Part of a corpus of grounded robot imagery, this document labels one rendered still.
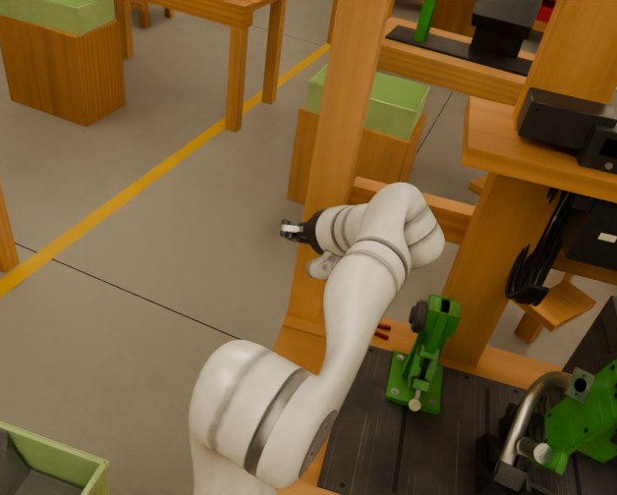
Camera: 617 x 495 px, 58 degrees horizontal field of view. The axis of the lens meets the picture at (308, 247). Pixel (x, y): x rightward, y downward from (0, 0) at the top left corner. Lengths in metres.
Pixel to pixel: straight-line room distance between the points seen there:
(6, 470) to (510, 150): 1.13
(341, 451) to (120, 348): 1.54
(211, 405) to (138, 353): 2.17
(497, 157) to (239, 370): 0.74
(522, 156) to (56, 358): 2.09
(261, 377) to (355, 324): 0.11
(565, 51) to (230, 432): 0.90
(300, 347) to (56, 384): 1.33
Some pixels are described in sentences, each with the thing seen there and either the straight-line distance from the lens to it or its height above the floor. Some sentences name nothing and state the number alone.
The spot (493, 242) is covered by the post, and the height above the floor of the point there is 1.28.
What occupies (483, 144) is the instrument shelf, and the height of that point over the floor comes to 1.54.
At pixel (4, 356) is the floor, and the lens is 2.71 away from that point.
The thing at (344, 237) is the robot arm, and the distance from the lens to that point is 0.75.
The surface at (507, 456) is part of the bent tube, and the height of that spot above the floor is 0.99.
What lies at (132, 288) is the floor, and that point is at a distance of 2.90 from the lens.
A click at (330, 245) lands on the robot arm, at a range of 0.79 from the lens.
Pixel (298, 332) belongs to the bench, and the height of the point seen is 0.88.
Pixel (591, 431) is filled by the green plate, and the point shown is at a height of 1.18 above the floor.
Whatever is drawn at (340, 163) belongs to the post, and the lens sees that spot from 1.24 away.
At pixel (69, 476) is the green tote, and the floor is 0.86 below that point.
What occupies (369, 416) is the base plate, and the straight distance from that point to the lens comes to 1.36.
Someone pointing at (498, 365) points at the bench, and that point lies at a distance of 1.62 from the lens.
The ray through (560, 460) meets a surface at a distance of 1.20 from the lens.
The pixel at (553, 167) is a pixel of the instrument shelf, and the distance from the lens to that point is 1.09.
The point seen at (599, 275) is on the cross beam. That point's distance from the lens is 1.50.
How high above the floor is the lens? 1.98
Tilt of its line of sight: 38 degrees down
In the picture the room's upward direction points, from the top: 10 degrees clockwise
